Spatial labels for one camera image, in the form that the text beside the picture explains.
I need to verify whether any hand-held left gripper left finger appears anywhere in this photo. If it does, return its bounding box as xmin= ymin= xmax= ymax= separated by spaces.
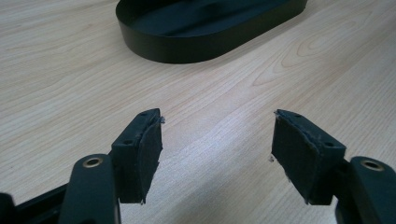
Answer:
xmin=110 ymin=107 xmax=164 ymax=205

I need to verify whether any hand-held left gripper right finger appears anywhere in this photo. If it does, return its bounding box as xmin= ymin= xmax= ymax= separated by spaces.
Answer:
xmin=270 ymin=108 xmax=347 ymax=206

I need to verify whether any black key rack with tray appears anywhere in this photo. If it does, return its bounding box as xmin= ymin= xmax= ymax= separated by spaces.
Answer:
xmin=115 ymin=0 xmax=309 ymax=65

